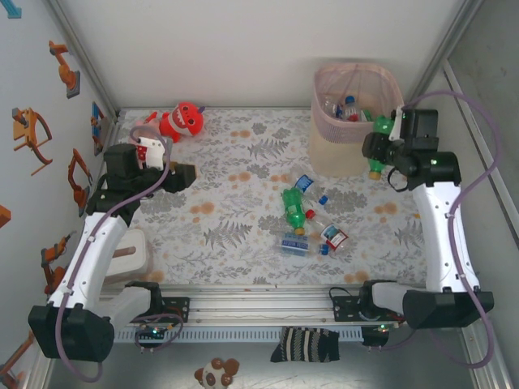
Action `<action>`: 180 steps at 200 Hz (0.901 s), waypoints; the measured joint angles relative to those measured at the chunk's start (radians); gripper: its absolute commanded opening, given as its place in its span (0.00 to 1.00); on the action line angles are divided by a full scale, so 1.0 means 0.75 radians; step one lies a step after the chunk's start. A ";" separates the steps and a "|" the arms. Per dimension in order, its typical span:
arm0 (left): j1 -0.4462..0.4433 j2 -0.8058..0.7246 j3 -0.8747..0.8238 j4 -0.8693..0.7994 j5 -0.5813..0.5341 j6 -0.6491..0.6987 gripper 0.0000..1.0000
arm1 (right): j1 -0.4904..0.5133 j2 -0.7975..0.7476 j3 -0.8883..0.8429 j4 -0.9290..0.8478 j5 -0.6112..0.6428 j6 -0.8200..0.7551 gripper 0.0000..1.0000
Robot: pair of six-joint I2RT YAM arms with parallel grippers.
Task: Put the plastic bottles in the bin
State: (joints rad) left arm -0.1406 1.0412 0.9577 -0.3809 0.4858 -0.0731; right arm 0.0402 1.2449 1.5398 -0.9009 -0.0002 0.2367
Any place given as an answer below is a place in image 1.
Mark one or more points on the green plastic bottle yellow cap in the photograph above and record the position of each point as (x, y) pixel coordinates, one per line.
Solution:
(377, 166)
(294, 210)

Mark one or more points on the square bottle red flower label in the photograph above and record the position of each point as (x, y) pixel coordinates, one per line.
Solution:
(351, 110)

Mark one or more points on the clear bottle blue label white cap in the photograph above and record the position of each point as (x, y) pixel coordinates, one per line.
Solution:
(330, 107)

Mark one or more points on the clear bottle red cap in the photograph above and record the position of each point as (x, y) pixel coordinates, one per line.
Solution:
(334, 237)

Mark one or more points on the long water bottle blue label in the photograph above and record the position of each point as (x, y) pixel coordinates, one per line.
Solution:
(295, 243)

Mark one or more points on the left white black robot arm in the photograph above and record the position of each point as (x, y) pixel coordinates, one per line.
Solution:
(93, 251)

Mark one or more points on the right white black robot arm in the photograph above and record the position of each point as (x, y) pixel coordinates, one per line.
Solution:
(440, 235)

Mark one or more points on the beige waste bin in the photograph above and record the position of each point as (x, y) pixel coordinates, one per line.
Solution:
(336, 158)

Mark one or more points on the pink pig plush toy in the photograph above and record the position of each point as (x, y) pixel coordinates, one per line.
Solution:
(141, 154)

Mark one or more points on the red shark plush toy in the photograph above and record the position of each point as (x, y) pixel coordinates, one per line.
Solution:
(182, 119)

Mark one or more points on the floral grey tablecloth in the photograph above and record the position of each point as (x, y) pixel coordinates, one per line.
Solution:
(243, 154)

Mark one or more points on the white tissue box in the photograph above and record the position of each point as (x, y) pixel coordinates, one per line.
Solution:
(135, 243)

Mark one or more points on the pink mesh waste basket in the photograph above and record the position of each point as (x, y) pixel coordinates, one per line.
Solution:
(324, 81)

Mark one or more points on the small circuit board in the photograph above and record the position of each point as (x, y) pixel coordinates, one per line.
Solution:
(156, 331)
(383, 327)

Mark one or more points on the brown white plush dog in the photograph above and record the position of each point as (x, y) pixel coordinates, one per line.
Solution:
(215, 373)

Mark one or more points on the black white striped sock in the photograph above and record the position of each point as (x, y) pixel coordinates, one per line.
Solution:
(304, 344)

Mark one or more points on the aluminium frame post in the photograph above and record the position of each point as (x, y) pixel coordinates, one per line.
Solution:
(84, 52)
(446, 50)

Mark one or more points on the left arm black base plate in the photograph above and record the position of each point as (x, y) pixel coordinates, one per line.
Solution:
(178, 310)

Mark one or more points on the aluminium frame rail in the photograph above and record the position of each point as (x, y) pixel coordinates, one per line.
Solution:
(263, 308)

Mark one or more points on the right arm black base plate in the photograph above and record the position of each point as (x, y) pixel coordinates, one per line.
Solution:
(344, 310)

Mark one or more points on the blue wall sticker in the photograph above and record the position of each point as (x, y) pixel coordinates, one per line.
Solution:
(12, 10)

